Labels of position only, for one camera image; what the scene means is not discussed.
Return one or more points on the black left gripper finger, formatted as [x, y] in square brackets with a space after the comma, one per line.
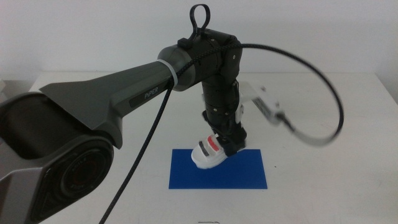
[232, 149]

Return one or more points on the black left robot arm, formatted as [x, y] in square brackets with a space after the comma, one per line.
[93, 93]

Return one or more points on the blue rectangular mat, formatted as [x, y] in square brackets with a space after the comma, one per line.
[242, 174]

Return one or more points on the white zip tie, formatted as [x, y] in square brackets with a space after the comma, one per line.
[170, 72]

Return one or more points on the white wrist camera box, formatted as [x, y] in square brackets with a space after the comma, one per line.
[264, 104]

